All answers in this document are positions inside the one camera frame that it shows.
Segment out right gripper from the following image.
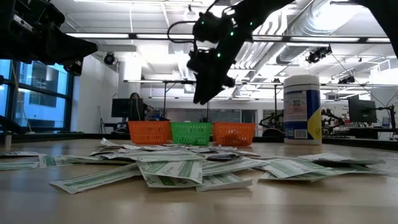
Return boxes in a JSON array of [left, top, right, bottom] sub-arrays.
[[186, 30, 246, 105]]

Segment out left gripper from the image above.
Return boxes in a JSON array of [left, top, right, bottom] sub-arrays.
[[0, 0, 99, 76]]

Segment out black overhead light bar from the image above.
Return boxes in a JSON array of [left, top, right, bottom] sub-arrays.
[[65, 32, 392, 44]]

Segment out black metal rack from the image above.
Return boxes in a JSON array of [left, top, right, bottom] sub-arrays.
[[162, 80, 210, 122]]

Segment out green plastic basket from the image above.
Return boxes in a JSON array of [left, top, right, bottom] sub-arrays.
[[170, 121, 213, 146]]

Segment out orange plastic basket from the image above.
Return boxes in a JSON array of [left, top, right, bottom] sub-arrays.
[[127, 120, 173, 145], [212, 121, 256, 147]]

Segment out large window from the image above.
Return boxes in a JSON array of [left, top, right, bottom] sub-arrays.
[[0, 58, 75, 131]]

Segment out crumpled grey packet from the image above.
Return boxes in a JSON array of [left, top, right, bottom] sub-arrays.
[[206, 152, 240, 161]]

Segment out person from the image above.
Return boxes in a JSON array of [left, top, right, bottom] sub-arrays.
[[129, 92, 154, 121]]

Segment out black monitor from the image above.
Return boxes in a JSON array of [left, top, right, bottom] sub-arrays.
[[111, 98, 144, 122], [347, 95, 378, 124]]

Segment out white blue wipes canister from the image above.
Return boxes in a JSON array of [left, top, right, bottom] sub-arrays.
[[282, 74, 323, 146]]

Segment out round black ceiling camera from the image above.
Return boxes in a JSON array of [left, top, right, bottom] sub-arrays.
[[103, 52, 116, 66]]

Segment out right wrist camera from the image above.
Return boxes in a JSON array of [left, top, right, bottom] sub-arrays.
[[192, 11, 224, 44]]

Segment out black camera cable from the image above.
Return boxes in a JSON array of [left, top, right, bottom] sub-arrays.
[[167, 20, 197, 44]]

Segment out white cylinder post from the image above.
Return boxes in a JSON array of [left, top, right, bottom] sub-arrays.
[[3, 131, 13, 149]]

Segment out black rig camera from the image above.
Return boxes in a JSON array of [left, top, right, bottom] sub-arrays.
[[305, 45, 333, 65]]

